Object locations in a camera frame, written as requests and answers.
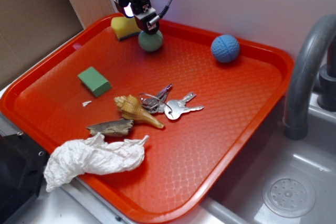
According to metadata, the green dimpled ball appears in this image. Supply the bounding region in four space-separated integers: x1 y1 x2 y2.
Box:
138 30 163 52

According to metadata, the blue dimpled ball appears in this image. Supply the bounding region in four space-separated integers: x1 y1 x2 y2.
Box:
211 35 240 63

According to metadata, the yellow sponge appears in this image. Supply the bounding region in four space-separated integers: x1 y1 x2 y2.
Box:
111 17 142 41

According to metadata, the green rectangular block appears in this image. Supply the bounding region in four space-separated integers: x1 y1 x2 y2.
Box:
78 67 112 98

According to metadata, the brown spiral seashell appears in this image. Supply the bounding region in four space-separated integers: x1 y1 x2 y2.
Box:
114 95 165 129

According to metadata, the brown cardboard panel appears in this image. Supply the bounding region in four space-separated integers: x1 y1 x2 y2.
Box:
1 0 114 88

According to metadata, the silver key bunch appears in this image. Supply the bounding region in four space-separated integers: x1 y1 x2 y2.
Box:
139 84 204 120

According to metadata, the small white paper scrap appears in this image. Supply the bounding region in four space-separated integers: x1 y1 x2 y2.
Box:
82 100 92 107

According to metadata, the red plastic tray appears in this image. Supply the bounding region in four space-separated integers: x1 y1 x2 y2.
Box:
0 13 295 224

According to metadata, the brown wood bark piece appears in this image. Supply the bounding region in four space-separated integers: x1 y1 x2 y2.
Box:
86 119 134 137

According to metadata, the crumpled white paper towel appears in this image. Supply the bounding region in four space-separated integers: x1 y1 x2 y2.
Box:
44 133 149 193

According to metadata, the dark grey faucet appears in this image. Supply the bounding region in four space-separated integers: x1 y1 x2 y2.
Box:
283 14 335 140

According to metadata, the grey sink basin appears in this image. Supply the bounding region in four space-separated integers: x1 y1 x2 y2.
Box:
202 98 336 224

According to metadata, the sink drain strainer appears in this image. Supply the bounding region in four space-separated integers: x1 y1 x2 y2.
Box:
262 173 316 218

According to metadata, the black octagonal base mount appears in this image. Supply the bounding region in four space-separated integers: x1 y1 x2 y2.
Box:
1 133 49 223

